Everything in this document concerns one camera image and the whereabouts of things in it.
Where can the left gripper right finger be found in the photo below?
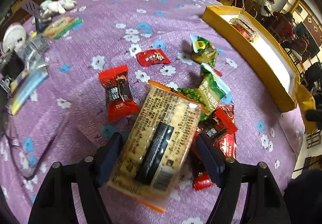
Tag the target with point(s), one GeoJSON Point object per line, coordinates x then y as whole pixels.
{"type": "Point", "coordinates": [264, 202]}

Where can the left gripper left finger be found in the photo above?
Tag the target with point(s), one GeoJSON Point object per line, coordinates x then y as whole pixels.
{"type": "Point", "coordinates": [54, 202]}

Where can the beige cracker pack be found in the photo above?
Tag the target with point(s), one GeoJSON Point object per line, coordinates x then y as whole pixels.
{"type": "Point", "coordinates": [150, 162]}
{"type": "Point", "coordinates": [247, 31]}

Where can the red black candy packet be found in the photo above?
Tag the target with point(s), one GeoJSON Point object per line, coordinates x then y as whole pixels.
{"type": "Point", "coordinates": [119, 100]}

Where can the green pea snack packet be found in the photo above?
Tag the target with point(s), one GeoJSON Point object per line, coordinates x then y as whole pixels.
{"type": "Point", "coordinates": [203, 51]}

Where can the red candy lower right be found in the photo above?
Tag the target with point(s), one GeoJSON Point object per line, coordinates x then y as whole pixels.
{"type": "Point", "coordinates": [214, 161]}

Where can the eyeglasses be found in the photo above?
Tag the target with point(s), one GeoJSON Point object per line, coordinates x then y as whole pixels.
{"type": "Point", "coordinates": [30, 136]}

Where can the red black chocolate wrapper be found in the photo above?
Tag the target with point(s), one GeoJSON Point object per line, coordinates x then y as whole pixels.
{"type": "Point", "coordinates": [220, 123]}

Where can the blue yellow tube package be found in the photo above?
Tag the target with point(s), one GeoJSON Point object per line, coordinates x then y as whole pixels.
{"type": "Point", "coordinates": [23, 86]}

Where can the yellow cardboard tray box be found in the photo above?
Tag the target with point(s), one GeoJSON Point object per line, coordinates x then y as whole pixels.
{"type": "Point", "coordinates": [277, 80]}

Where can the clear plastic container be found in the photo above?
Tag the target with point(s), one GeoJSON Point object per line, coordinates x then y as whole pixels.
{"type": "Point", "coordinates": [32, 52]}

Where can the purple floral tablecloth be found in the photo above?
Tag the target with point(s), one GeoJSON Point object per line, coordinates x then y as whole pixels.
{"type": "Point", "coordinates": [112, 33]}

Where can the white round jar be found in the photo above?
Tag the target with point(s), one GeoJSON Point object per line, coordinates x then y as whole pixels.
{"type": "Point", "coordinates": [14, 37]}

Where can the green biscuit package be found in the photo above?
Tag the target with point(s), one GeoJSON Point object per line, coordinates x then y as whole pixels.
{"type": "Point", "coordinates": [59, 27]}

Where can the red candy with white text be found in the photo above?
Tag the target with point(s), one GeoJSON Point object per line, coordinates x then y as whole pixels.
{"type": "Point", "coordinates": [151, 57]}

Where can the white plush toy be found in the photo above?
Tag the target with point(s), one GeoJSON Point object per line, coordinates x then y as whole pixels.
{"type": "Point", "coordinates": [52, 8]}

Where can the purple plastic spatula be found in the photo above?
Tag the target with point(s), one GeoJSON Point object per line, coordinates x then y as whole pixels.
{"type": "Point", "coordinates": [36, 11]}

